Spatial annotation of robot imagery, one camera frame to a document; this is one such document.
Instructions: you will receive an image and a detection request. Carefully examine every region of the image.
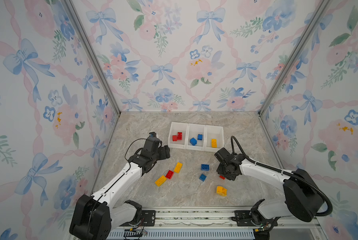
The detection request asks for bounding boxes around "yellow curved lego brick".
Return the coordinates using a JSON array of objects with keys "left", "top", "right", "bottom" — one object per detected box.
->
[{"left": 211, "top": 139, "right": 218, "bottom": 148}]

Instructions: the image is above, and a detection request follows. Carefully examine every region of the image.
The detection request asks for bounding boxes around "red curved lego brick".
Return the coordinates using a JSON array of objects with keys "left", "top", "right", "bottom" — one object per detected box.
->
[{"left": 177, "top": 132, "right": 183, "bottom": 141}]

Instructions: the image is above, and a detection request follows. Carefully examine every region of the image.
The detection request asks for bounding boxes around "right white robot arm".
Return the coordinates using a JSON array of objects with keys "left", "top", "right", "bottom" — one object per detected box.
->
[{"left": 215, "top": 148, "right": 333, "bottom": 226}]

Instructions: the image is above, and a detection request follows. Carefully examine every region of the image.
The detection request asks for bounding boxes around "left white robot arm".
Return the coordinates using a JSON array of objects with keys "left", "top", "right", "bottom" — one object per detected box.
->
[{"left": 69, "top": 132, "right": 170, "bottom": 240}]

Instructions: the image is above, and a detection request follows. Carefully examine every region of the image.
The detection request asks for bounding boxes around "yellow arched lego brick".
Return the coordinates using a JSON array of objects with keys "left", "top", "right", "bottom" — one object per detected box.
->
[{"left": 216, "top": 186, "right": 227, "bottom": 197}]

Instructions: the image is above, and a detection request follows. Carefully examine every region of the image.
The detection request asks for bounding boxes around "yellow lego brick lower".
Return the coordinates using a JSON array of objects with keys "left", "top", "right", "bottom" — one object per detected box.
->
[{"left": 155, "top": 176, "right": 167, "bottom": 187}]

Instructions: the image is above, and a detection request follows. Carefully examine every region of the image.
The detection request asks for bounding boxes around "small blue lego cube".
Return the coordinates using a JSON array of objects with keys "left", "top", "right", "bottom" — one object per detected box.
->
[{"left": 200, "top": 174, "right": 207, "bottom": 182}]

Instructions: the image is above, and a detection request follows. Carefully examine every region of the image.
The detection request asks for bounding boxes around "yellow lego brick upper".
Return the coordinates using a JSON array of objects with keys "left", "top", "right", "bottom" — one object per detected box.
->
[{"left": 174, "top": 163, "right": 183, "bottom": 173}]

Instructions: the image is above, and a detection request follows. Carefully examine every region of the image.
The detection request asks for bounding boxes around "white left plastic bin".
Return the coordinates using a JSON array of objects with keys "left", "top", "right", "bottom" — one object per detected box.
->
[{"left": 168, "top": 122, "right": 189, "bottom": 150}]

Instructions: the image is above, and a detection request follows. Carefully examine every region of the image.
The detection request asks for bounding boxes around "white middle plastic bin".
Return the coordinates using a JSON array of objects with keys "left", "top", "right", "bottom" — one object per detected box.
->
[{"left": 186, "top": 124, "right": 206, "bottom": 151}]

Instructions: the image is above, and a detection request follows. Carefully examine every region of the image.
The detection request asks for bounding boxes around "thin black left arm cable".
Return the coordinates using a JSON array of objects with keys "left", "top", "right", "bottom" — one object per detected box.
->
[{"left": 124, "top": 137, "right": 148, "bottom": 164}]

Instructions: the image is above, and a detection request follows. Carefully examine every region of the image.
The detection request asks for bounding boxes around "black corrugated cable hose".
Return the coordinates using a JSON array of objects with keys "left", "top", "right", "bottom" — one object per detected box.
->
[{"left": 230, "top": 135, "right": 334, "bottom": 217}]

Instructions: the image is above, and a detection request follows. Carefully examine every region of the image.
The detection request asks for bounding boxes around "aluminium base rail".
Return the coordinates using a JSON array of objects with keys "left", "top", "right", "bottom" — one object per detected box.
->
[{"left": 63, "top": 205, "right": 328, "bottom": 240}]

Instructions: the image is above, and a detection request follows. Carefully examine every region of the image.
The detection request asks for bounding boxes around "left aluminium corner post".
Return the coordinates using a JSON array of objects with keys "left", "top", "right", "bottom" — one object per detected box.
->
[{"left": 61, "top": 0, "right": 120, "bottom": 117}]

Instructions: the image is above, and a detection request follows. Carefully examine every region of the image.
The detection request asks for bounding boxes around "aluminium corner post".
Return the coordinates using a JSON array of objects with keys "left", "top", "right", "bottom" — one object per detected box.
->
[
  {"left": 258, "top": 0, "right": 331, "bottom": 117},
  {"left": 61, "top": 0, "right": 120, "bottom": 117}
]

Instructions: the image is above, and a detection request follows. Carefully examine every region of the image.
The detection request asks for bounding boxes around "right aluminium corner post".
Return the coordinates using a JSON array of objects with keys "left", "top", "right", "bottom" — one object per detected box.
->
[{"left": 258, "top": 0, "right": 331, "bottom": 117}]

